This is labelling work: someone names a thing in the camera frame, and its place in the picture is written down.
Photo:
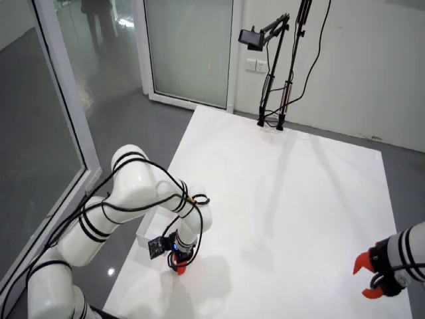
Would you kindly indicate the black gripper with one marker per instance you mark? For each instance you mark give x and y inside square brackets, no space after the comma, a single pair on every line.
[386,276]
[182,260]

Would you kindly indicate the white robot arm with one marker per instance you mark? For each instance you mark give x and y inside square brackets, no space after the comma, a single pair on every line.
[411,242]
[133,186]

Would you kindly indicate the white cardboard bin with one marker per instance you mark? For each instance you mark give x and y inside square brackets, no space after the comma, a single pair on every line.
[149,229]

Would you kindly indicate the frosted glass door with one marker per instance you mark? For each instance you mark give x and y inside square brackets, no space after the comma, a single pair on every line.
[192,50]

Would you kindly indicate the person in dark clothes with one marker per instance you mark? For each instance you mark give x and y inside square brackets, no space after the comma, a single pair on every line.
[96,16]

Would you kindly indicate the long black aluminium rail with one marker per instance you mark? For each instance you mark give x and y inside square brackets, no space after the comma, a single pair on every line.
[98,314]

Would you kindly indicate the glass partition metal frame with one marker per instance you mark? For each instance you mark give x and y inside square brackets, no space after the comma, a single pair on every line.
[71,99]

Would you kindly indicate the black camera boom stand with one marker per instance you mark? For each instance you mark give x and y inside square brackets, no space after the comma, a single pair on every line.
[266,84]

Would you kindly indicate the white wall switch plate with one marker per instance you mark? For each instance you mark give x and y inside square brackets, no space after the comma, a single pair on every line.
[251,64]

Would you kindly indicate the white wall power socket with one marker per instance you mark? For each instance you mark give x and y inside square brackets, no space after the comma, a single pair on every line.
[262,66]

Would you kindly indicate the black camera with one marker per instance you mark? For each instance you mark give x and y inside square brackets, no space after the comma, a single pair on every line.
[249,37]

